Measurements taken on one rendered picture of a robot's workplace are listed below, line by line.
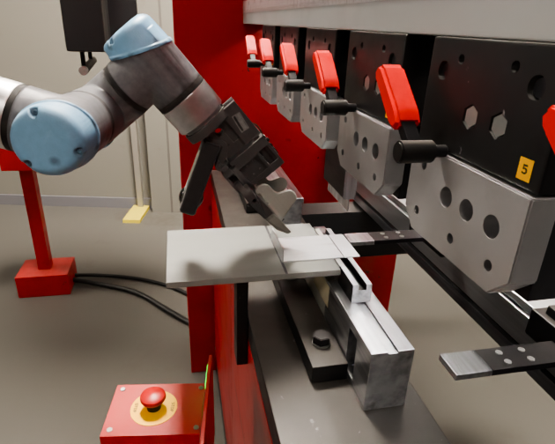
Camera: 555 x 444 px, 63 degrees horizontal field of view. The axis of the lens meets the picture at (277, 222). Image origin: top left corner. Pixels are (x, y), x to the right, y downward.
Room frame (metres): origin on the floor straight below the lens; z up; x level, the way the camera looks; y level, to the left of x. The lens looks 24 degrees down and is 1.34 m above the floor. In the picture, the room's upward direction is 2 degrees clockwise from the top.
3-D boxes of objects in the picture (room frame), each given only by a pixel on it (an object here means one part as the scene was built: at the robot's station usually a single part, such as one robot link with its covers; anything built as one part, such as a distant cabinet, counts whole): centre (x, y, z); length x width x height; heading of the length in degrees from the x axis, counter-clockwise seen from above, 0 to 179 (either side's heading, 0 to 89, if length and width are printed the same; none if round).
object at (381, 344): (0.65, -0.11, 0.92); 0.39 x 0.06 x 0.10; 13
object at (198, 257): (0.68, 0.05, 1.00); 0.26 x 0.18 x 0.01; 103
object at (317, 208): (1.23, -0.37, 0.81); 0.64 x 0.08 x 0.14; 103
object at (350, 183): (0.71, -0.10, 1.13); 0.10 x 0.02 x 0.10; 13
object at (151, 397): (0.54, 0.18, 0.79); 0.04 x 0.04 x 0.04
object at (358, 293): (0.67, -0.11, 0.99); 0.20 x 0.03 x 0.03; 13
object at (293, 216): (1.25, 0.02, 0.92); 0.50 x 0.06 x 0.10; 13
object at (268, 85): (1.12, 0.00, 1.26); 0.15 x 0.09 x 0.17; 13
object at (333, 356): (0.66, -0.05, 0.89); 0.30 x 0.05 x 0.03; 13
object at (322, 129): (0.73, -0.09, 1.26); 0.15 x 0.09 x 0.17; 13
